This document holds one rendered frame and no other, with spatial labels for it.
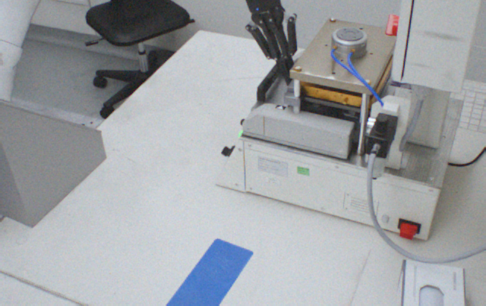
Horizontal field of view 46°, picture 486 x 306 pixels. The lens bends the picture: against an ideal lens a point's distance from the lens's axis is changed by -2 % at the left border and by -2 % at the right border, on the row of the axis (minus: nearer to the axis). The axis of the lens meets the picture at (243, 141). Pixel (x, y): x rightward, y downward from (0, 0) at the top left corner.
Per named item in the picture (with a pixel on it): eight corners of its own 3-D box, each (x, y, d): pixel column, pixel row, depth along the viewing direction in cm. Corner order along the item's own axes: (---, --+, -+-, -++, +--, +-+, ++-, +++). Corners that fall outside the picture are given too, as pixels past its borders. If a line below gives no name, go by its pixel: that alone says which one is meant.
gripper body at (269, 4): (282, -18, 132) (295, 19, 136) (250, -12, 136) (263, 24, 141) (269, -6, 127) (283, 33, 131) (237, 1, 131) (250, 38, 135)
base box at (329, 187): (449, 156, 156) (462, 103, 145) (423, 255, 129) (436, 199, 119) (265, 114, 174) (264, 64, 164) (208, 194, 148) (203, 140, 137)
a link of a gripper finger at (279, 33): (272, 11, 135) (278, 10, 135) (288, 54, 140) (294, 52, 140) (266, 18, 133) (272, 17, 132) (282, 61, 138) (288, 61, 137)
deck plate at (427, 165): (463, 102, 146) (464, 99, 145) (440, 190, 121) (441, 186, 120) (291, 68, 161) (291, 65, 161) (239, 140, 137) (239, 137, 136)
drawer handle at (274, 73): (286, 72, 151) (286, 58, 148) (263, 102, 140) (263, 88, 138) (279, 70, 151) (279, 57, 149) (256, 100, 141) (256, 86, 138)
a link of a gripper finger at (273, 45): (263, 19, 133) (257, 20, 134) (277, 62, 138) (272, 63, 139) (269, 11, 136) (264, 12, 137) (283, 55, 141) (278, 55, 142)
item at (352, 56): (422, 68, 141) (430, 19, 133) (394, 141, 119) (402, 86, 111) (326, 50, 149) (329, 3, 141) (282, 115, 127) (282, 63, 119)
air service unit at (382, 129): (395, 152, 123) (404, 93, 114) (378, 195, 113) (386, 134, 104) (370, 146, 125) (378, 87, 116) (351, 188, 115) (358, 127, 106)
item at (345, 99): (391, 69, 141) (396, 34, 135) (368, 119, 125) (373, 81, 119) (323, 56, 147) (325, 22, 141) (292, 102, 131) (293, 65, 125)
